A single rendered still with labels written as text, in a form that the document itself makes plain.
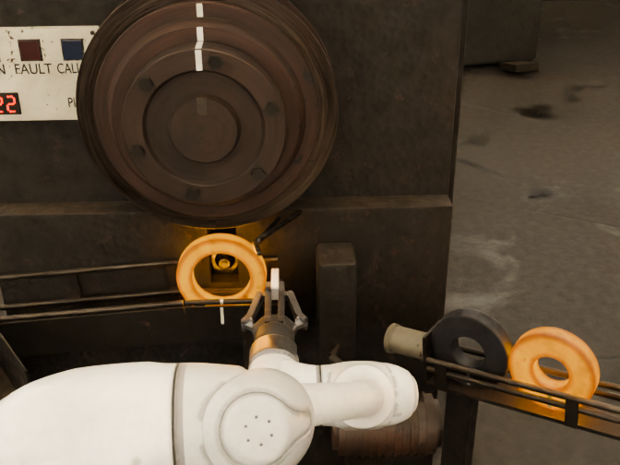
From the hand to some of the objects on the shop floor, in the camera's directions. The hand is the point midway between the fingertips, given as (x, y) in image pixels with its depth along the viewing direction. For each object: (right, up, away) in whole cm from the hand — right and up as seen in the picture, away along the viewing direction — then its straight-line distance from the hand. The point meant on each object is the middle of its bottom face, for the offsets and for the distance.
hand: (275, 283), depth 165 cm
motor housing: (+23, -71, +25) cm, 78 cm away
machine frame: (-12, -45, +74) cm, 87 cm away
